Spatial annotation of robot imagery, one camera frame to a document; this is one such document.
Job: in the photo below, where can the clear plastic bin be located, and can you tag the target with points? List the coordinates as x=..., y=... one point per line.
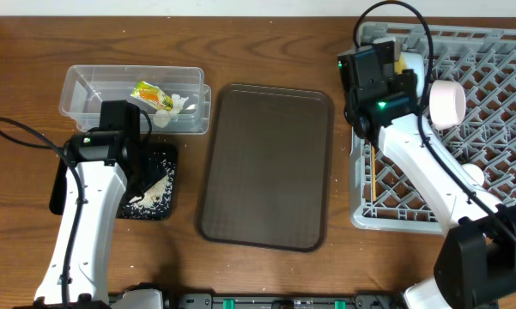
x=86, y=87

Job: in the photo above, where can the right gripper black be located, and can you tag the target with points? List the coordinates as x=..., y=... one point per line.
x=406, y=84

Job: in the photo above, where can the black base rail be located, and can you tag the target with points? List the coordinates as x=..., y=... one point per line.
x=209, y=299

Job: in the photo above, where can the grey dishwasher rack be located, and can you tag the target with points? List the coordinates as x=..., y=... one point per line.
x=483, y=61

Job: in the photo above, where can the white bowl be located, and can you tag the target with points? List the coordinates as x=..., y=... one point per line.
x=447, y=104

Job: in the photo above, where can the rice grains pile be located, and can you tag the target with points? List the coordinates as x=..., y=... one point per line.
x=156, y=203

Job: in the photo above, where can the blue bowl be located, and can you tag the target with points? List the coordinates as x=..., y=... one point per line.
x=415, y=62

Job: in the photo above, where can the wooden chopstick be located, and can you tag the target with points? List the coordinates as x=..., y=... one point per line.
x=373, y=171

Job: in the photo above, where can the yellow plate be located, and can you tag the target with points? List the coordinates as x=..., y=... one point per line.
x=400, y=65

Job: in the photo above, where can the white tissue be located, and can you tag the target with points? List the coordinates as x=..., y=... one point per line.
x=169, y=109

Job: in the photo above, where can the black tray bin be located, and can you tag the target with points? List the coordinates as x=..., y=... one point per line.
x=103, y=176

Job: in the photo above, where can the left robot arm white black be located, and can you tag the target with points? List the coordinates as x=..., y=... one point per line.
x=80, y=259

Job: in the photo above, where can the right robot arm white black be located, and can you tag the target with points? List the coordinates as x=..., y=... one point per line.
x=477, y=262

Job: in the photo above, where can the green snack wrapper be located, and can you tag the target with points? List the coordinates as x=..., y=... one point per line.
x=151, y=95

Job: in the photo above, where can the brown serving tray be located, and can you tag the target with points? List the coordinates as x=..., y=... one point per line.
x=267, y=178

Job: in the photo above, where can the small white green cup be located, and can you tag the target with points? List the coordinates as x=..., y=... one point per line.
x=475, y=172

